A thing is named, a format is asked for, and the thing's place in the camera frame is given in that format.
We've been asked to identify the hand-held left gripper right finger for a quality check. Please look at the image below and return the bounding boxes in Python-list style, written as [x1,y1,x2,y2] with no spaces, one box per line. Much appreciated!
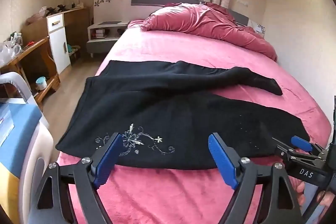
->
[207,133,302,224]

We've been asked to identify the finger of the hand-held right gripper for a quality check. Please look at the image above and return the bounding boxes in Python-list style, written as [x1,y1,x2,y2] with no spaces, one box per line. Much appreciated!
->
[271,137,326,162]
[290,135,329,156]

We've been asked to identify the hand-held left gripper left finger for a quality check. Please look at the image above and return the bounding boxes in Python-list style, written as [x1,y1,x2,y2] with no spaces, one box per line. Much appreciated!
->
[34,132,124,224]

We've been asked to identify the black embroidered pants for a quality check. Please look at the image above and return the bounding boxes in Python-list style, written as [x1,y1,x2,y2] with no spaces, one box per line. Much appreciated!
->
[55,60,311,170]

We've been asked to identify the person's right hand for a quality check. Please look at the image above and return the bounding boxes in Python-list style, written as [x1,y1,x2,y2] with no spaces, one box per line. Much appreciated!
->
[296,179,336,211]

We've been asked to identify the white blue chair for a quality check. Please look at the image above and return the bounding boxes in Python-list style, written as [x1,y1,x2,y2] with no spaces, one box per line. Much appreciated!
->
[0,101,54,224]

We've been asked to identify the white and grey nightstand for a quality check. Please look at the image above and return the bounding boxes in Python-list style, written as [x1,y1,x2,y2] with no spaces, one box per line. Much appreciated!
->
[86,21,130,58]

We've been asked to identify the white cabinet with drawer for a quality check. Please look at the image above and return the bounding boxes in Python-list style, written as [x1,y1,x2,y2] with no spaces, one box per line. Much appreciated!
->
[47,13,72,75]

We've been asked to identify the bed with pink sheet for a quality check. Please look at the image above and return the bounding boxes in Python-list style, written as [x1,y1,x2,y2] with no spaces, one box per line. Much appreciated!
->
[56,18,332,224]

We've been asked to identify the wooden desk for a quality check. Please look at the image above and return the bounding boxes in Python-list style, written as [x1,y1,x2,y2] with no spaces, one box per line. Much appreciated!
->
[0,36,61,111]

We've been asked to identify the red quilt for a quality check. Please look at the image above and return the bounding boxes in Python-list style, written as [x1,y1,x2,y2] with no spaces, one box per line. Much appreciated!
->
[139,2,278,62]

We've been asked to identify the wooden dresser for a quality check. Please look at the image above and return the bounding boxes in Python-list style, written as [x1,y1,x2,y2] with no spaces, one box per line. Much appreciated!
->
[21,7,90,62]

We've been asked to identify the clear plastic bag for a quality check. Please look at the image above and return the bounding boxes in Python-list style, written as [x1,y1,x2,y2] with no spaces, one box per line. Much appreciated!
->
[0,40,23,67]

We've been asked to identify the grey curved frame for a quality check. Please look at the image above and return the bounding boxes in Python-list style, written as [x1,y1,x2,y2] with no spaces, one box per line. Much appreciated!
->
[0,72,36,109]

